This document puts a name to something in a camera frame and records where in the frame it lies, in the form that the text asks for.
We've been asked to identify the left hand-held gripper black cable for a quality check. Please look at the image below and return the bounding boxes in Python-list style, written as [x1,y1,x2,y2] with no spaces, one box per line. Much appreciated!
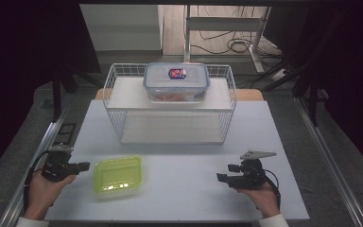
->
[23,149,51,213]

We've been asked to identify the green plastic container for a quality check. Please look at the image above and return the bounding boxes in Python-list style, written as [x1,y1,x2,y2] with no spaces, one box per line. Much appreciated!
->
[93,154,145,195]

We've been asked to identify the person's left hand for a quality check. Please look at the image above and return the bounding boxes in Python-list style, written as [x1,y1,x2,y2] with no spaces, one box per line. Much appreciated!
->
[23,171,77,220]

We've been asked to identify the black floor cables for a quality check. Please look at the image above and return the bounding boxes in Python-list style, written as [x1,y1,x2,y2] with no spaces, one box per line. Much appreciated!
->
[190,5,285,57]

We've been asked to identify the aluminium rail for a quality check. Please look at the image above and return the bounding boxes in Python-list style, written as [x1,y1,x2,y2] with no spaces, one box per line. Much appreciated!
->
[292,96,363,227]
[0,105,71,227]

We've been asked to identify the person's right hand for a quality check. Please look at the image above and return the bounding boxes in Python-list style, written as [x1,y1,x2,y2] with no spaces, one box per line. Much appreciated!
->
[235,182,280,218]

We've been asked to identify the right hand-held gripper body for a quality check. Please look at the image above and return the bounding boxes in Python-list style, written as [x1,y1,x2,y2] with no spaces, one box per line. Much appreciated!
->
[226,149,278,189]

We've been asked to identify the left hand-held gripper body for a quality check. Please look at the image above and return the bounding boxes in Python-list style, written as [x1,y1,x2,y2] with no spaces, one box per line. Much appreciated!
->
[41,144,77,183]

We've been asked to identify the white wire rack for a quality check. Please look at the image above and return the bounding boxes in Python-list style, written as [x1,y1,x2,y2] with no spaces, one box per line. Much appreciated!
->
[102,62,238,146]

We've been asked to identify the white metal desk frame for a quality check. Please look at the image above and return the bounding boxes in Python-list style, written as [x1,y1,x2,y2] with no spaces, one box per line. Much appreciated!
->
[182,4,272,74]

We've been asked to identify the wooden table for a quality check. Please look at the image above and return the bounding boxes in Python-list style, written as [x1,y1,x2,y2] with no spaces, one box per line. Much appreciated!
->
[94,88,265,102]

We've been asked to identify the clear container with blue lid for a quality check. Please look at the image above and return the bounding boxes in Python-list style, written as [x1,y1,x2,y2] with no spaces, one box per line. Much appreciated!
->
[142,61,211,104]

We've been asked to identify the right hand-held gripper black cable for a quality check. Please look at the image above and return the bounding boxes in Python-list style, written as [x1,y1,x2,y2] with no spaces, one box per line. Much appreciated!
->
[263,168,282,211]

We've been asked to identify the hand-held gripper black cable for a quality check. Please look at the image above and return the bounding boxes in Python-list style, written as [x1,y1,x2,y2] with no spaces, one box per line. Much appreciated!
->
[263,168,282,211]
[23,149,51,213]

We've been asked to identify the white power strip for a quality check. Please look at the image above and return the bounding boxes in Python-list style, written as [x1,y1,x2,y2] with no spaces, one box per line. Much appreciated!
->
[270,69,289,83]

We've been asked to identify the black square floor frame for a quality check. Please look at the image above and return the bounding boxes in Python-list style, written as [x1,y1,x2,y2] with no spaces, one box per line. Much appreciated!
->
[53,122,78,146]

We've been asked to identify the white cabinet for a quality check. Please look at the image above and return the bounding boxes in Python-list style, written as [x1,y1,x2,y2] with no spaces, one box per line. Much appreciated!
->
[79,3,164,52]

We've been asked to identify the black metal stand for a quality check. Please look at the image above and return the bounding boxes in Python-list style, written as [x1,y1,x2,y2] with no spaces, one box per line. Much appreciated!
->
[261,60,322,127]
[50,61,106,124]

